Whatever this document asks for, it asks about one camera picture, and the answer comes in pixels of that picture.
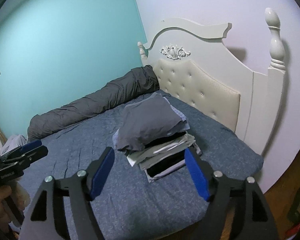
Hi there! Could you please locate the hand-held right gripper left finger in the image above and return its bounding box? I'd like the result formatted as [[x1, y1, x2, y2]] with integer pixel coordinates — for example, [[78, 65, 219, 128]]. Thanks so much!
[[20, 147, 115, 240]]

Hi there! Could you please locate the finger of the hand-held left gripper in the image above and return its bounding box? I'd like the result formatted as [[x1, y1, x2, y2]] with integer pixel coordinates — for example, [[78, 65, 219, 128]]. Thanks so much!
[[5, 146, 48, 170], [1, 140, 42, 161]]

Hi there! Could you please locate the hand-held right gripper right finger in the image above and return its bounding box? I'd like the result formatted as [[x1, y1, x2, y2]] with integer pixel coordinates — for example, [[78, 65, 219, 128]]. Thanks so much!
[[184, 147, 275, 240]]

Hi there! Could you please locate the grey t-shirt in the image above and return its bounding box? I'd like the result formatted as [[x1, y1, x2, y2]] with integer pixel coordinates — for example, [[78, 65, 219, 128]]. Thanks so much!
[[116, 95, 183, 155]]

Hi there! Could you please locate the stack of folded clothes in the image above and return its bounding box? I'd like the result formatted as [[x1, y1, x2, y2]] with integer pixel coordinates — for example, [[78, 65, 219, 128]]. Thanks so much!
[[112, 92, 203, 183]]

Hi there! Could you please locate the person's left hand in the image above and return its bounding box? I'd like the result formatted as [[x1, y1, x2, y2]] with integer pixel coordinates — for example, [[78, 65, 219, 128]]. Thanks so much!
[[0, 187, 14, 227]]

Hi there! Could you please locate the light grey blanket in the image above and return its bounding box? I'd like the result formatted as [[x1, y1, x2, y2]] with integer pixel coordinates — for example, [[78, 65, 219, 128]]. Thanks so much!
[[1, 134, 28, 155]]

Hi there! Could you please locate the bed with blue sheet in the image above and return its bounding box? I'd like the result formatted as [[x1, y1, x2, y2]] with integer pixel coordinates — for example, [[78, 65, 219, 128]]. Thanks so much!
[[14, 90, 264, 240]]

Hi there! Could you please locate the rolled dark grey duvet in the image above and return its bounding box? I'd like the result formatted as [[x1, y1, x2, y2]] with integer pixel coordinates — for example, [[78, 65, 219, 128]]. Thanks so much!
[[27, 65, 160, 143]]

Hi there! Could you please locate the cream tufted headboard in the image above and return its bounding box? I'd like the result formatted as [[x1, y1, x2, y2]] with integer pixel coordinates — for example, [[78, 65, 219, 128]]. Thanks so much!
[[137, 7, 288, 160]]

